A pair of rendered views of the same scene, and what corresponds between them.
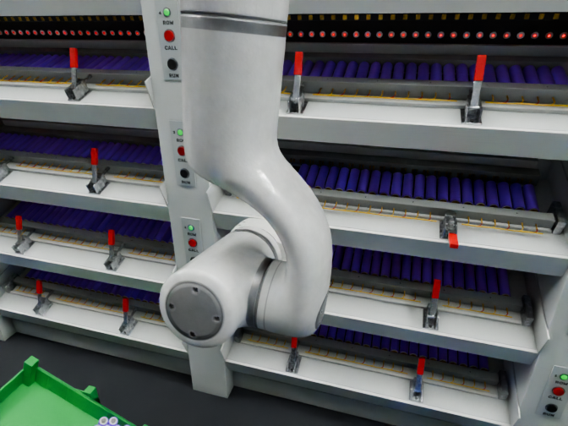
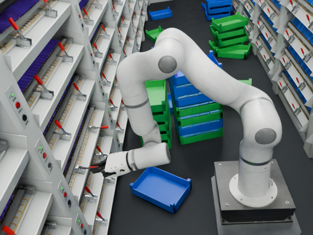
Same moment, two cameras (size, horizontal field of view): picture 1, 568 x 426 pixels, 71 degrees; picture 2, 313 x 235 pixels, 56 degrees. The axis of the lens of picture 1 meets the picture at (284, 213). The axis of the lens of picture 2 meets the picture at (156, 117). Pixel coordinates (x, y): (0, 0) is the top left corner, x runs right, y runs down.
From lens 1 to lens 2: 1.17 m
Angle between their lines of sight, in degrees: 81
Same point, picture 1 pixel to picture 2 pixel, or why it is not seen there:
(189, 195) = (72, 209)
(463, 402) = not seen: hidden behind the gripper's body
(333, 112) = (71, 127)
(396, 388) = (110, 186)
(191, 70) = (149, 110)
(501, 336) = (107, 142)
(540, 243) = (98, 114)
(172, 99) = (54, 179)
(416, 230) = (92, 137)
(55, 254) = not seen: outside the picture
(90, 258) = not seen: outside the picture
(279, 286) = (157, 138)
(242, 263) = (153, 144)
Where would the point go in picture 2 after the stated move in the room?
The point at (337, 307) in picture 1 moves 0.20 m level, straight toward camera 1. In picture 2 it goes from (98, 183) to (138, 177)
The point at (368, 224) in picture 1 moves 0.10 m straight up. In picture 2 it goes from (89, 149) to (82, 133)
